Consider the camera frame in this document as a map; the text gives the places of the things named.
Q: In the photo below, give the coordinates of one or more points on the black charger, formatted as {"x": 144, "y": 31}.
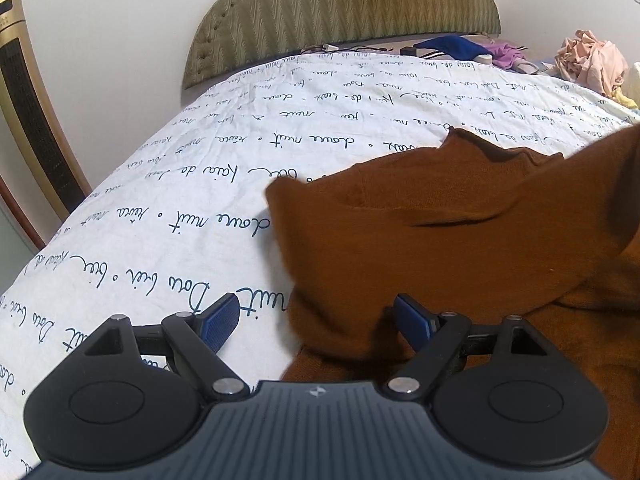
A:
{"x": 409, "y": 51}

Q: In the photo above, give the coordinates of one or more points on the gold tower appliance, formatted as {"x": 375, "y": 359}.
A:
{"x": 30, "y": 110}

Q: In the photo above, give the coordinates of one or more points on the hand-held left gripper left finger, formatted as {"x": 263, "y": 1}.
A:
{"x": 220, "y": 322}

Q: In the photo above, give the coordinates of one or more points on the yellow cloth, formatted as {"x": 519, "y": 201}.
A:
{"x": 627, "y": 100}

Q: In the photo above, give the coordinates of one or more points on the purple cloth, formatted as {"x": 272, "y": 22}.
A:
{"x": 507, "y": 55}

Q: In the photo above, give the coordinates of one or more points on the brown wooden frame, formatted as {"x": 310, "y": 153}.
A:
{"x": 20, "y": 210}

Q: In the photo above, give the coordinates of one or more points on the white printed blanket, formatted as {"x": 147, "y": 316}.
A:
{"x": 175, "y": 185}

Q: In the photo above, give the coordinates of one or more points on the pink crumpled cloth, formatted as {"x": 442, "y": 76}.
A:
{"x": 592, "y": 62}

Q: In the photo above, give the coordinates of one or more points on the green padded headboard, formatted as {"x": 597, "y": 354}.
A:
{"x": 325, "y": 5}

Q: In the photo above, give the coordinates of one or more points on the brown knit sweater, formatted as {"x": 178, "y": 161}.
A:
{"x": 450, "y": 220}

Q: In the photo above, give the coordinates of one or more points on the blue cloth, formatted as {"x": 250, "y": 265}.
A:
{"x": 455, "y": 47}

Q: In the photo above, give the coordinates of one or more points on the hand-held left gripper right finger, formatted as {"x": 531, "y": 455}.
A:
{"x": 410, "y": 321}

